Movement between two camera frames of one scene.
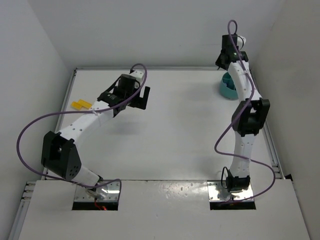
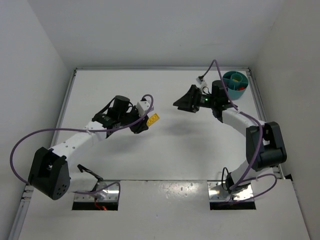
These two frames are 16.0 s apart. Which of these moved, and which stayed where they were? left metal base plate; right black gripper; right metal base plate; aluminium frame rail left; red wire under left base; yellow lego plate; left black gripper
Moved: right black gripper; left black gripper; yellow lego plate
Stayed: aluminium frame rail left; left metal base plate; red wire under left base; right metal base plate
